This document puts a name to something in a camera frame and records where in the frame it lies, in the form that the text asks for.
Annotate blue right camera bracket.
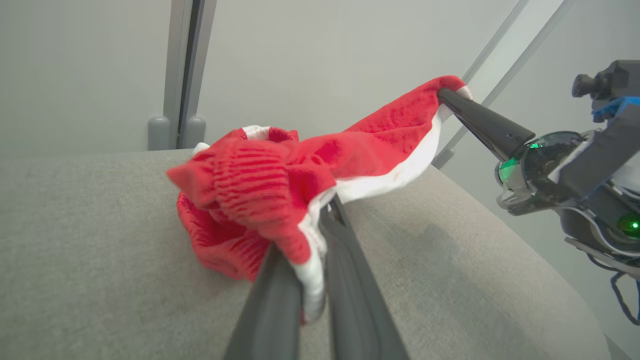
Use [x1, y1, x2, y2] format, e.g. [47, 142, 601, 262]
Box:
[557, 96, 640, 201]

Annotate grey partition end post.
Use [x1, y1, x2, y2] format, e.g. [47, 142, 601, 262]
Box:
[432, 0, 532, 170]

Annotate red shorts with white trim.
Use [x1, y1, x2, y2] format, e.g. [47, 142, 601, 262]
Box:
[166, 75, 474, 324]

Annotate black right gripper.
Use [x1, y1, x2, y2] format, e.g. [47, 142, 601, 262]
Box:
[437, 87, 594, 216]

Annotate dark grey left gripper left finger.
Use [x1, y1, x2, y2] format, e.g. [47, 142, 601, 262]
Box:
[222, 242, 304, 360]

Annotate dark right arm cable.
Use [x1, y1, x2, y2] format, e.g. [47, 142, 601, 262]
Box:
[609, 272, 640, 327]

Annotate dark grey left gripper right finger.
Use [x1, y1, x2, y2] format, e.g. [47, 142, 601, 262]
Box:
[318, 193, 411, 360]

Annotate grey frame rail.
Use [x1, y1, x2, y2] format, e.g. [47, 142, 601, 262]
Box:
[480, 0, 577, 107]

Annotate grey partition post with feet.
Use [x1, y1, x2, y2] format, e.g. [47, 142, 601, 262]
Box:
[147, 0, 219, 151]

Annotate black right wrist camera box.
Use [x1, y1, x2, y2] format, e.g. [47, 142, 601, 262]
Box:
[572, 60, 640, 124]

